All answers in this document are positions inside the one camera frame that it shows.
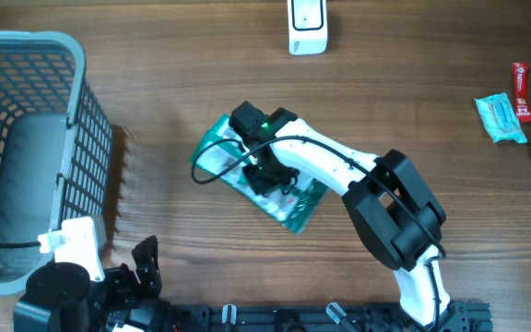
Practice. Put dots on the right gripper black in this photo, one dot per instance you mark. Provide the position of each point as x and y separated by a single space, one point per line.
262 186

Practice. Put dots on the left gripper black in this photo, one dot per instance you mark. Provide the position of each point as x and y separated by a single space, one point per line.
130 294

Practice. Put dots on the green 3M gloves package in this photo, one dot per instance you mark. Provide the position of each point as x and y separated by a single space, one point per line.
291 205

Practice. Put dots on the teal wet wipes pack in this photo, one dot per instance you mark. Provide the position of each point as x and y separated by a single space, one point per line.
499 119

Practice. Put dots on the red Nescafe stick sachet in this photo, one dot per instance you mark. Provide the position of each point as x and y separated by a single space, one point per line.
522 109

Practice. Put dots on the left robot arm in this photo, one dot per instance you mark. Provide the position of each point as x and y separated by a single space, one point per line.
61 297

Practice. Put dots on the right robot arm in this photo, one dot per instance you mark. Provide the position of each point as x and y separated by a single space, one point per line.
394 212

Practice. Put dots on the white barcode scanner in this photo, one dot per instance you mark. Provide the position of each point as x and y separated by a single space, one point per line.
308 28

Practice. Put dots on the grey plastic shopping basket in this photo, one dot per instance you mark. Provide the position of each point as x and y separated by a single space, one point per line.
55 147

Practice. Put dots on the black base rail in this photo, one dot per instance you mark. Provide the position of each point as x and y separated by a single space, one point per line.
379 316

